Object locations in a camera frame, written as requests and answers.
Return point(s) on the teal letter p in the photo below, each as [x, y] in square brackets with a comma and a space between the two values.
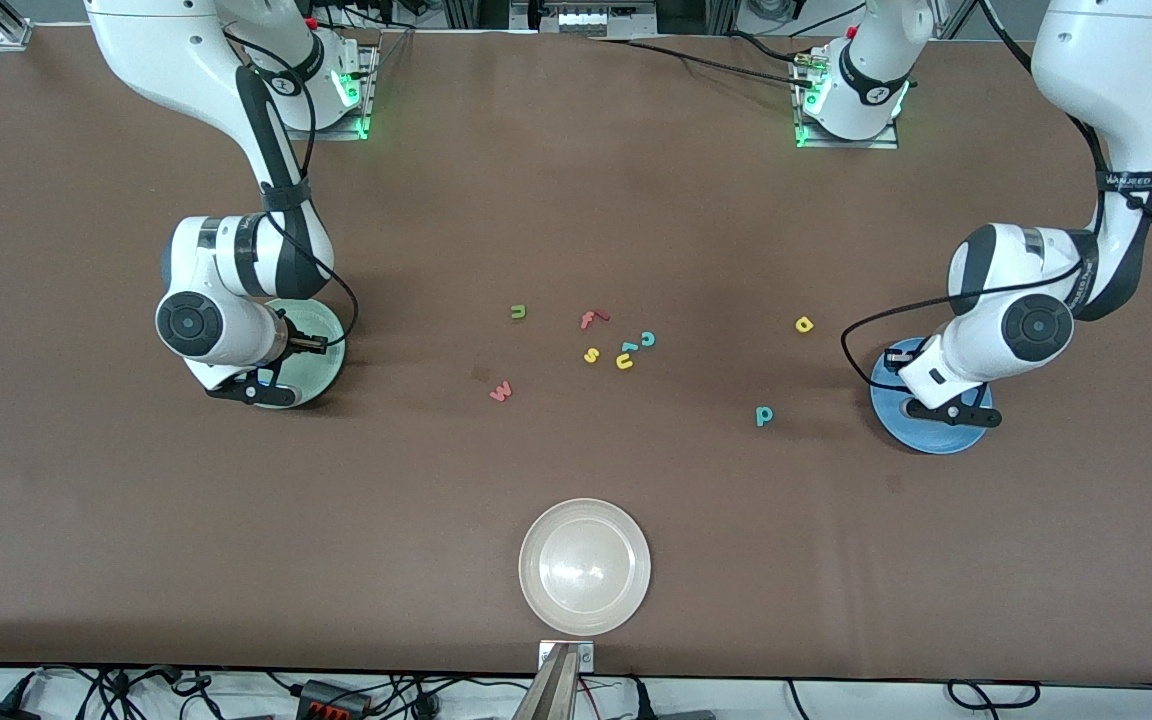
[764, 415]

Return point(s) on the metal post bracket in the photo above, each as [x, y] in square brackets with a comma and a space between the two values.
[586, 657]

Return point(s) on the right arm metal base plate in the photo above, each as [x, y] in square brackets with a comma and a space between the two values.
[368, 90]

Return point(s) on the blue plate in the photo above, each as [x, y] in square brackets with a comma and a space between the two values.
[936, 438]

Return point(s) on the light green plate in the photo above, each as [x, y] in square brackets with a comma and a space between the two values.
[321, 378]

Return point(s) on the black orange power block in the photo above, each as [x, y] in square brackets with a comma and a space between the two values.
[334, 700]

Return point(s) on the aluminium frame corner bracket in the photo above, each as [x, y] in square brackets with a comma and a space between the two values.
[14, 35]

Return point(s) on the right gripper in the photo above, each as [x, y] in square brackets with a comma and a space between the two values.
[296, 342]

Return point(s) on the aluminium camera post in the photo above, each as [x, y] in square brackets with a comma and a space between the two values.
[551, 695]

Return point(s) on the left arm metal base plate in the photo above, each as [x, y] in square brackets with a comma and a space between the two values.
[886, 143]

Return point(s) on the beige plate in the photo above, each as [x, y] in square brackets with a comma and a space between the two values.
[585, 567]

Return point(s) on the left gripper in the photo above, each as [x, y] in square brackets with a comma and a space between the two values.
[909, 361]

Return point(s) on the salmon red letter w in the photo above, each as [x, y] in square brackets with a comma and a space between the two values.
[501, 391]

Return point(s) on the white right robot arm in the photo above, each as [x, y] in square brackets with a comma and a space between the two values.
[166, 50]

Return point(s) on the white power strip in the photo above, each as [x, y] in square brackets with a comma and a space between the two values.
[596, 20]

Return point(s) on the brown table cover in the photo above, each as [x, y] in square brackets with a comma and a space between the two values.
[576, 200]

